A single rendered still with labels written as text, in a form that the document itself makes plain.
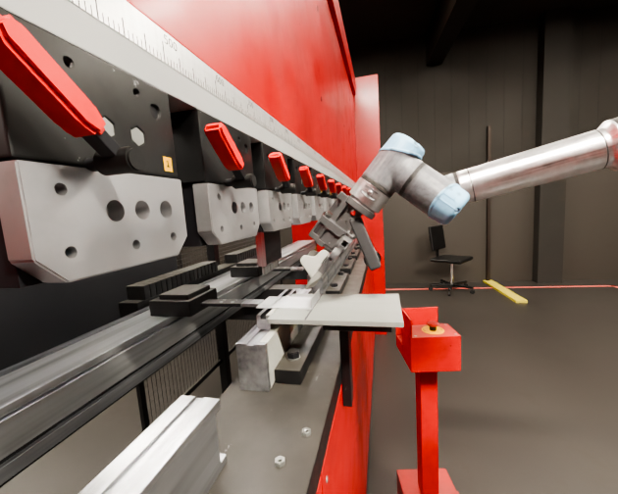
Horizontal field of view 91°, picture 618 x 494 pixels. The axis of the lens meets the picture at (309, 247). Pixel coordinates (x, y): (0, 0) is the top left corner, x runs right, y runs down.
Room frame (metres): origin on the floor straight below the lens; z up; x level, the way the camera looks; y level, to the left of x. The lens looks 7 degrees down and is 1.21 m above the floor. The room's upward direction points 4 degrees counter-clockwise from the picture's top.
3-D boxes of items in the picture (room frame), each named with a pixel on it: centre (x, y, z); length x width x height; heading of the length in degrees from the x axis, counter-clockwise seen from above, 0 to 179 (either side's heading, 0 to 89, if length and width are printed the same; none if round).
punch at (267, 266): (0.68, 0.09, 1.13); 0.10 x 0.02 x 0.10; 166
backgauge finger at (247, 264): (1.11, 0.15, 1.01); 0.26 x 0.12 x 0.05; 76
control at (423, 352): (1.03, -0.39, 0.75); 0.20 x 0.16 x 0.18; 177
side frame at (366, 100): (2.93, -0.29, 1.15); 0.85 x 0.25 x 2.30; 76
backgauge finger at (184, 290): (0.72, 0.25, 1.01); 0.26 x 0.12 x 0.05; 76
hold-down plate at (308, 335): (0.70, 0.02, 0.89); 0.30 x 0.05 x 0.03; 166
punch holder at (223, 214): (0.46, 0.14, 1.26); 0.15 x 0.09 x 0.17; 166
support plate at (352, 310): (0.64, -0.06, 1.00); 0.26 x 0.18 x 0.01; 76
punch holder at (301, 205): (0.85, 0.04, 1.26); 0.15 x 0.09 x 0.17; 166
